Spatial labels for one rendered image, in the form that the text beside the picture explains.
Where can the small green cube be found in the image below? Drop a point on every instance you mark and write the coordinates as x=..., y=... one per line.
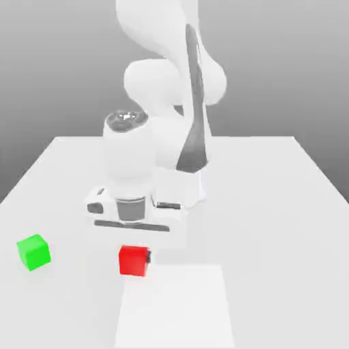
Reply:
x=33, y=253

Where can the small red cube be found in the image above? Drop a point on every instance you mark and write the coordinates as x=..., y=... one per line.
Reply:
x=132, y=261

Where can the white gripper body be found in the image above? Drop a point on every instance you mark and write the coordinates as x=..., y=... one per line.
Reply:
x=131, y=226

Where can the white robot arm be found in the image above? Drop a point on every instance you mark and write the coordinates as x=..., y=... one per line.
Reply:
x=141, y=81

